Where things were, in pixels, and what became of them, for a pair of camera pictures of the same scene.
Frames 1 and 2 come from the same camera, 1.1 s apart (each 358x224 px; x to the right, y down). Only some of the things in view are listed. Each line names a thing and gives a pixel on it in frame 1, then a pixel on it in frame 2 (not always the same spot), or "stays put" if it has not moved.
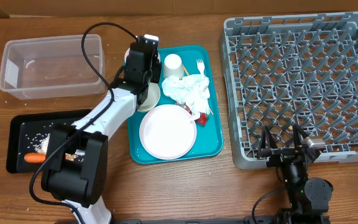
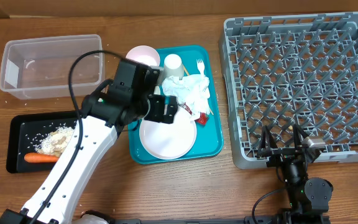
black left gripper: [156, 66] -> [155, 114]
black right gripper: [279, 154] stays put
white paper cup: [173, 66] stays put
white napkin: [192, 89] stays put
